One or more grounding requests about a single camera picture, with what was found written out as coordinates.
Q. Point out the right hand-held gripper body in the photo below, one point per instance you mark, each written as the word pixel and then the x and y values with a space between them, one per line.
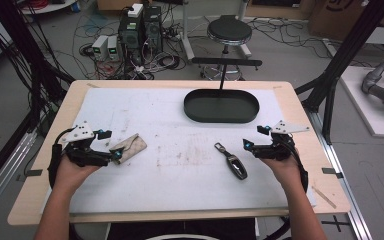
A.
pixel 278 150

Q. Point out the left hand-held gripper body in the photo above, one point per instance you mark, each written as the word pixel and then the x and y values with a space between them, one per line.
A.
pixel 80 153

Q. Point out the beige patterned wallet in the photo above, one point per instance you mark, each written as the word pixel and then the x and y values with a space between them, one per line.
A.
pixel 133 146

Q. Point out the black car key fob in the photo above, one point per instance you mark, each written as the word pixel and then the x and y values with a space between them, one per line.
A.
pixel 235 165

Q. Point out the black oval tray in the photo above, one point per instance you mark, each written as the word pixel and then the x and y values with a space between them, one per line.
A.
pixel 220 106

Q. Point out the person's right hand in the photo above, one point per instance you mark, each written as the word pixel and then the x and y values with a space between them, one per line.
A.
pixel 288 171

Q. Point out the person's left hand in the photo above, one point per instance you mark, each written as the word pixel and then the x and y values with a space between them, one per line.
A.
pixel 70 176

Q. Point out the black tape piece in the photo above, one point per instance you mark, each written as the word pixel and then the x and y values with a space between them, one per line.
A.
pixel 331 171
pixel 33 173

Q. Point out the beige tape strip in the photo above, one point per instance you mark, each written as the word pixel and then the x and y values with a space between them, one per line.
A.
pixel 323 197

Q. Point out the white table mat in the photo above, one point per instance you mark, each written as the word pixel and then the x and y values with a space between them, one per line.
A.
pixel 180 186

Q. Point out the black T-bar stand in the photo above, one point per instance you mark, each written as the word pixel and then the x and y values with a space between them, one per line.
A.
pixel 226 62

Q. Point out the grey power supply unit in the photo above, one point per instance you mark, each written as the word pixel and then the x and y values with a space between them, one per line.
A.
pixel 100 46
pixel 113 48

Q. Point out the person's dark clothing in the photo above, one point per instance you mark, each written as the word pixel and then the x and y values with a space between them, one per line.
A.
pixel 180 228

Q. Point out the white platform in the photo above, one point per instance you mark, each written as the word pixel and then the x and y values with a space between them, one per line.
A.
pixel 373 120

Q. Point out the black computer tower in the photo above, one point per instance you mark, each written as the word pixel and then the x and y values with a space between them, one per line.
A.
pixel 130 36
pixel 152 28

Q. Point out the black round stool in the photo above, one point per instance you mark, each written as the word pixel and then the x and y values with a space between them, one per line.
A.
pixel 229 31

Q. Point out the white box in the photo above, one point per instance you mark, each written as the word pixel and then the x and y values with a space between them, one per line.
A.
pixel 135 10

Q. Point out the cardboard box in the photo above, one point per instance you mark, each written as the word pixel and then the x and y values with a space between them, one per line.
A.
pixel 333 16

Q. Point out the white round table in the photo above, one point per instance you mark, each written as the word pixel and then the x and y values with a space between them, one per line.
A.
pixel 50 7

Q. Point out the aluminium rail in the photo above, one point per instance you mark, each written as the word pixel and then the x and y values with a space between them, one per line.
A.
pixel 3 173
pixel 343 186

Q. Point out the black frame post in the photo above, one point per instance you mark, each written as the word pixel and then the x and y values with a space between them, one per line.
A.
pixel 346 50
pixel 23 50

